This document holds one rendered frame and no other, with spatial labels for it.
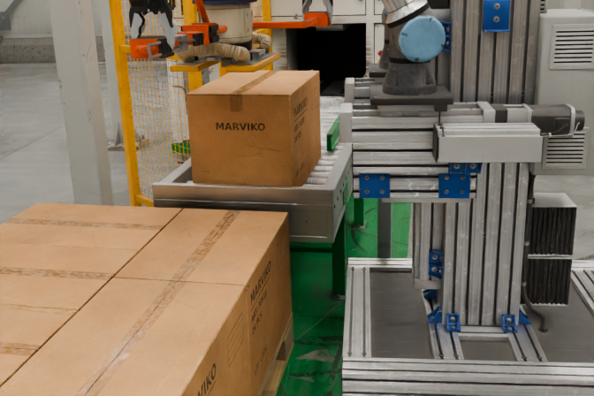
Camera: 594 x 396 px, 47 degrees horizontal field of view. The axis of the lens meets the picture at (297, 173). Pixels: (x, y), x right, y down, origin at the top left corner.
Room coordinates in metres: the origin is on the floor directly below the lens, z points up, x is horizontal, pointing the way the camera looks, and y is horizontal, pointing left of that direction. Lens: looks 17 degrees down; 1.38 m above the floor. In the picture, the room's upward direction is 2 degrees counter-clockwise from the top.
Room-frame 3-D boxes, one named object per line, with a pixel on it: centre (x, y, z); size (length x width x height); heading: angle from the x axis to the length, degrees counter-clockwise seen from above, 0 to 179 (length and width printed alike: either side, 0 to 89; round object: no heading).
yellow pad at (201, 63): (2.39, 0.32, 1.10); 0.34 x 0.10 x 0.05; 167
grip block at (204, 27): (2.12, 0.28, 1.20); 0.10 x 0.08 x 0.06; 77
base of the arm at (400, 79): (1.93, -0.33, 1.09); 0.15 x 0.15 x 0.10
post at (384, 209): (2.91, -0.39, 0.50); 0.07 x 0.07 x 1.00; 79
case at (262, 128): (2.78, 0.15, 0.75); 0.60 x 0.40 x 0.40; 168
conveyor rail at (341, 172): (3.52, -0.34, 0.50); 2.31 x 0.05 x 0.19; 169
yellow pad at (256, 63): (2.35, 0.13, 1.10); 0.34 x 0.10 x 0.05; 167
